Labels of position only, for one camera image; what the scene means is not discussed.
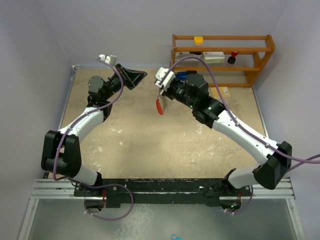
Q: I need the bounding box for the grey stapler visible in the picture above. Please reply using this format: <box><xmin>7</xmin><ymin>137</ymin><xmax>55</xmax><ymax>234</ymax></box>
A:
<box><xmin>174</xmin><ymin>51</ymin><xmax>202</xmax><ymax>61</ymax></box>

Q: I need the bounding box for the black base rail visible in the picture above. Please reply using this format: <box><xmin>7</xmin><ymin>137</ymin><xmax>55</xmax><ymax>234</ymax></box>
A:
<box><xmin>74</xmin><ymin>178</ymin><xmax>251</xmax><ymax>208</ymax></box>

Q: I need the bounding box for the purple cable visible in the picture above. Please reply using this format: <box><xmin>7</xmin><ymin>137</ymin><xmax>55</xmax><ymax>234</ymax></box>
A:
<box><xmin>52</xmin><ymin>57</ymin><xmax>135</xmax><ymax>221</ymax></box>
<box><xmin>159</xmin><ymin>55</ymin><xmax>320</xmax><ymax>216</ymax></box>

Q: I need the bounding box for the red grey key holder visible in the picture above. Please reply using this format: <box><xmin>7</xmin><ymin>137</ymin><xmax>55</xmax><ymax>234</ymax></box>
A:
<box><xmin>156</xmin><ymin>94</ymin><xmax>168</xmax><ymax>115</ymax></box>

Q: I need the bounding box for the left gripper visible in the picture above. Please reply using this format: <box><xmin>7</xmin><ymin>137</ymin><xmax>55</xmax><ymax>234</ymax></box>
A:
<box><xmin>103</xmin><ymin>64</ymin><xmax>146</xmax><ymax>101</ymax></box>

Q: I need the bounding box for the blue object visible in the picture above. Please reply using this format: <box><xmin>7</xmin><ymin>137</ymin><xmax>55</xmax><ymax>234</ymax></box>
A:
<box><xmin>170</xmin><ymin>234</ymin><xmax>184</xmax><ymax>240</ymax></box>

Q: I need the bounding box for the wooden shelf rack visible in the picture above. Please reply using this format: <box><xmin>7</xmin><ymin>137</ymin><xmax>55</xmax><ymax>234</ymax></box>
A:
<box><xmin>170</xmin><ymin>34</ymin><xmax>276</xmax><ymax>87</ymax></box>

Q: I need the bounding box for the yellow block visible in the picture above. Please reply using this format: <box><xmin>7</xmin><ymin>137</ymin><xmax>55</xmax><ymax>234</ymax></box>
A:
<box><xmin>193</xmin><ymin>36</ymin><xmax>204</xmax><ymax>46</ymax></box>

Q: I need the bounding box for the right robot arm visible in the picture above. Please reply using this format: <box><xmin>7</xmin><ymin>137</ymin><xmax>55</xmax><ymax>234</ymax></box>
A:
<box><xmin>154</xmin><ymin>72</ymin><xmax>292</xmax><ymax>196</ymax></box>

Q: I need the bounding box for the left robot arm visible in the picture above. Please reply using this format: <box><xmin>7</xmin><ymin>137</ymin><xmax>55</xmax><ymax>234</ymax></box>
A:
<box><xmin>41</xmin><ymin>63</ymin><xmax>148</xmax><ymax>196</ymax></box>

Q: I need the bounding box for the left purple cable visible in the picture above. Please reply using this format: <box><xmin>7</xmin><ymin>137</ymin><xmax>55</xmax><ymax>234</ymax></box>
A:
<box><xmin>52</xmin><ymin>57</ymin><xmax>135</xmax><ymax>221</ymax></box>

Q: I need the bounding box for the white cardboard box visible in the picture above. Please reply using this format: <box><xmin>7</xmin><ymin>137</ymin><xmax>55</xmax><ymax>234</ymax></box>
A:
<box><xmin>202</xmin><ymin>51</ymin><xmax>225</xmax><ymax>64</ymax></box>

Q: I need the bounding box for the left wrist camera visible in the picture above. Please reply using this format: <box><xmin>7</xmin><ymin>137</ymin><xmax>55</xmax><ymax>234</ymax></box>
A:
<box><xmin>98</xmin><ymin>54</ymin><xmax>118</xmax><ymax>66</ymax></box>

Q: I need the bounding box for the blue stapler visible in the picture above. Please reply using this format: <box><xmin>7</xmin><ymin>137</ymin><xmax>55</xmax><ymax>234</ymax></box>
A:
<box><xmin>175</xmin><ymin>70</ymin><xmax>198</xmax><ymax>80</ymax></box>

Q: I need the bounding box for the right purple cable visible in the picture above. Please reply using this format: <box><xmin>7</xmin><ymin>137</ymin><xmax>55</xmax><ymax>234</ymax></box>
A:
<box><xmin>159</xmin><ymin>55</ymin><xmax>320</xmax><ymax>216</ymax></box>

